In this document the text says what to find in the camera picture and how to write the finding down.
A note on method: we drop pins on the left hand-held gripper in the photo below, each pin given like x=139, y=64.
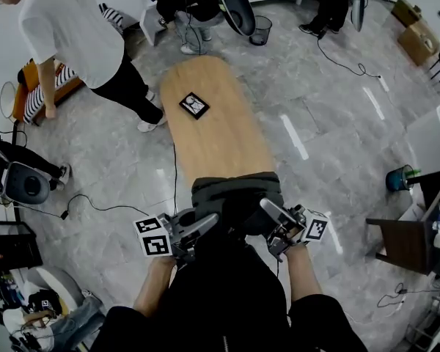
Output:
x=155, y=244

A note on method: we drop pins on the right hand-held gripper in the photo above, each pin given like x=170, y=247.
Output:
x=315, y=229

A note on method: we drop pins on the black backpack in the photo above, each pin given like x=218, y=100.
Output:
x=238, y=193

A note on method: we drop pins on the person's left forearm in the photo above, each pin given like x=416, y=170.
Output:
x=155, y=284

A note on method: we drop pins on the person's right forearm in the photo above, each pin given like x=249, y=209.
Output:
x=302, y=273

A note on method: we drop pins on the person's black clothing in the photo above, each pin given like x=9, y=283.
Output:
x=223, y=299

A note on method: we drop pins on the dark wooden cabinet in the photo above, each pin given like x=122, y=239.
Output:
x=407, y=240

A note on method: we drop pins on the blue waste bin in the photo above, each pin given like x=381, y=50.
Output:
x=396, y=180

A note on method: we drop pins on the green bottle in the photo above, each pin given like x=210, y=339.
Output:
x=414, y=171

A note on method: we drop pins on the oval wooden table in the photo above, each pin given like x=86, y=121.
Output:
x=220, y=141

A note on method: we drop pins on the black oval shell case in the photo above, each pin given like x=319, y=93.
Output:
x=27, y=185
x=238, y=9

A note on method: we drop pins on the black glass cabinet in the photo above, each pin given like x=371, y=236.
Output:
x=11, y=248

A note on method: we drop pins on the white block table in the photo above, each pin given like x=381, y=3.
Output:
x=430, y=141

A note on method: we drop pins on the slim white power strip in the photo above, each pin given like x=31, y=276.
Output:
x=383, y=83

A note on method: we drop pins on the long striped cushion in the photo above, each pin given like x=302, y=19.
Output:
x=36, y=99

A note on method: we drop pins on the orange sofa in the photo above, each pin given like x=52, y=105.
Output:
x=25, y=94

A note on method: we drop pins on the white round hoop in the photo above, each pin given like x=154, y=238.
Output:
x=3, y=101

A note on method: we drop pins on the cardboard box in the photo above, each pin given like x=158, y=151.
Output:
x=405, y=11
x=419, y=42

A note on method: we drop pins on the grey oval shell case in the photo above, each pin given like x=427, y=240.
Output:
x=358, y=6

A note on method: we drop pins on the small striped pillow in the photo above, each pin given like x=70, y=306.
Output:
x=113, y=17

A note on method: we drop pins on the black picture frame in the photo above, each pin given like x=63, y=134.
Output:
x=194, y=105

